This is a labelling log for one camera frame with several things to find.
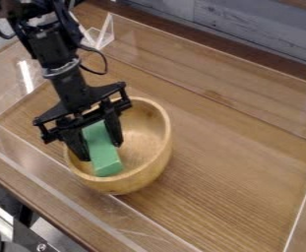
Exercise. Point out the black metal bracket with bolt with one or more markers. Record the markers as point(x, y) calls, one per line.
point(30, 240)

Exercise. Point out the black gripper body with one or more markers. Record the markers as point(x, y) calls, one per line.
point(82, 103)

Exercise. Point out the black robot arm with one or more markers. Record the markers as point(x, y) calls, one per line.
point(50, 34)

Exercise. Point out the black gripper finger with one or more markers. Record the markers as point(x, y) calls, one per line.
point(113, 125)
point(76, 142)

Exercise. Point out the green rectangular block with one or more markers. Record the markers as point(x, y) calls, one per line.
point(104, 155)

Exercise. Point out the clear acrylic tray enclosure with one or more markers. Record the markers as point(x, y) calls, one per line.
point(215, 150)

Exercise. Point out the brown wooden bowl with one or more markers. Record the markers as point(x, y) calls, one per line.
point(145, 152)

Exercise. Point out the clear acrylic corner bracket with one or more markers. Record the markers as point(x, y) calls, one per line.
point(100, 38)

